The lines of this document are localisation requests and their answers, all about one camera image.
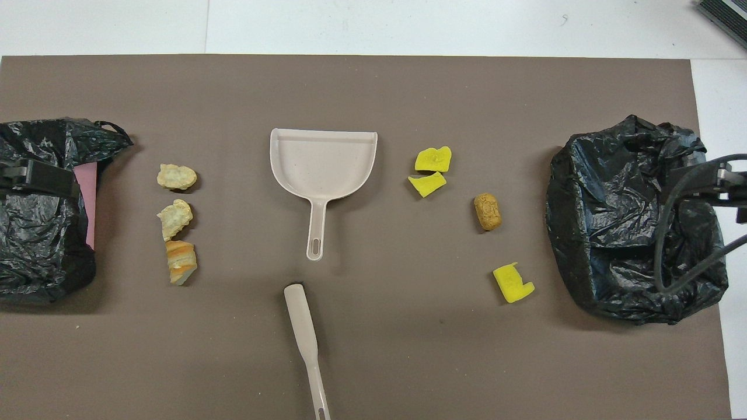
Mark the large yellow sponge chunk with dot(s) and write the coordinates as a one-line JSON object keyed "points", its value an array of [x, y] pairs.
{"points": [[433, 159]]}

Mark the brown croquette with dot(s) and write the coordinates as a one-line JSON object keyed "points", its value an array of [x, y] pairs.
{"points": [[487, 212]]}

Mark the black bag lined open bin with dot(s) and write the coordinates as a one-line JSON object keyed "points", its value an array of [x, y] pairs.
{"points": [[613, 204]]}

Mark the beige plastic dustpan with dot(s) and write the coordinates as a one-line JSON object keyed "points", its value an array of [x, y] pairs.
{"points": [[321, 163]]}

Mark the pale elongated bread chunk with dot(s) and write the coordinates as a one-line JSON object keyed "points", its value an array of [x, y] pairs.
{"points": [[174, 217]]}

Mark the pale round bread chunk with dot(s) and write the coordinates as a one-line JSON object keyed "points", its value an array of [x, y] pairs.
{"points": [[176, 177]]}

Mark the orange striped croissant piece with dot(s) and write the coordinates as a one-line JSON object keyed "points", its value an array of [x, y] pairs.
{"points": [[181, 262]]}

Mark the pink bin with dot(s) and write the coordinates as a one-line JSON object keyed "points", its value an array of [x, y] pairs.
{"points": [[87, 198]]}

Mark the beige hand brush black bristles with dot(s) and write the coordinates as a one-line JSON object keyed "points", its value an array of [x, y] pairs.
{"points": [[300, 321]]}

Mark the notched yellow sponge piece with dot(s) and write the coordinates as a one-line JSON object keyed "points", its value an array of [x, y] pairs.
{"points": [[510, 286]]}

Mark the black crumpled trash bag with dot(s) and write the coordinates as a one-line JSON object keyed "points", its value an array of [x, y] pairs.
{"points": [[35, 245]]}

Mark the large brown table mat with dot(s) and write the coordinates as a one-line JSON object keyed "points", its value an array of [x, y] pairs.
{"points": [[373, 87]]}

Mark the dark ribbed device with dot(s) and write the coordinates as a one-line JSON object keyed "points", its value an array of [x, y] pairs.
{"points": [[729, 14]]}

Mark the triangular yellow sponge piece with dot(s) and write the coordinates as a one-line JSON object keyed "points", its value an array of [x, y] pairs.
{"points": [[426, 184]]}

